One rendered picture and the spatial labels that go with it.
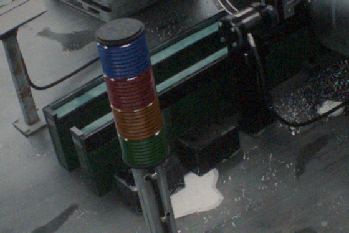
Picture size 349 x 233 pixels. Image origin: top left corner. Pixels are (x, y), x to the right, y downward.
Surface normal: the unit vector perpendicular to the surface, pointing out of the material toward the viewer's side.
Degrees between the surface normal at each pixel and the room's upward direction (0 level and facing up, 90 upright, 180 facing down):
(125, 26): 0
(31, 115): 90
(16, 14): 61
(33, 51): 0
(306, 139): 0
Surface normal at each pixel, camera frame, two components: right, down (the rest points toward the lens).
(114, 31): -0.15, -0.81
